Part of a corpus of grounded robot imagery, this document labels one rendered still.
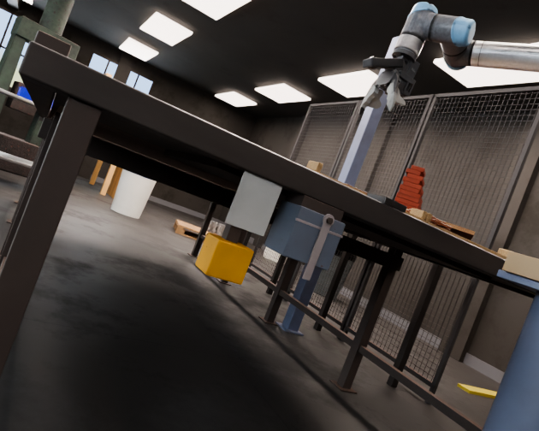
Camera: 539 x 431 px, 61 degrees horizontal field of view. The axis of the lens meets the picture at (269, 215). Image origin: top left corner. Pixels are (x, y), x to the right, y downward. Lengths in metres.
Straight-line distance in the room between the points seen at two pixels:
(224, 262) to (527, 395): 0.81
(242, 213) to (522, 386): 0.81
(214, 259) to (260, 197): 0.17
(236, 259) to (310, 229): 0.19
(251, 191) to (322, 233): 0.20
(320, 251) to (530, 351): 0.59
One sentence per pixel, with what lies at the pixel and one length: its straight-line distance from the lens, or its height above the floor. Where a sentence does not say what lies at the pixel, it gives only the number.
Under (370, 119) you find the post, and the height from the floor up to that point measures 1.72.
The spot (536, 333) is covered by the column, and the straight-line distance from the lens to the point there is 1.35.
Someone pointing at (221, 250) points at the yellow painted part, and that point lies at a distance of 0.97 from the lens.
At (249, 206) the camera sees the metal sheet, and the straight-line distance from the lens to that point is 1.00.
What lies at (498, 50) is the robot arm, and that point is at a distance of 1.56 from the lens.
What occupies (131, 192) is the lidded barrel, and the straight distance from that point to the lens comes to 6.87.
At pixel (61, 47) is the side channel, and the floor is 0.94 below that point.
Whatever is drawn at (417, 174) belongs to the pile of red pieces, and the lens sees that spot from 2.50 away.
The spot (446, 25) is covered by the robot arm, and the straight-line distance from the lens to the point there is 1.47.
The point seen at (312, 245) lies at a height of 0.76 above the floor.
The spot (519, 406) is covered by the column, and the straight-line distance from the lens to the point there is 1.35.
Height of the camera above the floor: 0.79
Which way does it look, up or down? level
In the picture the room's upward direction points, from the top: 21 degrees clockwise
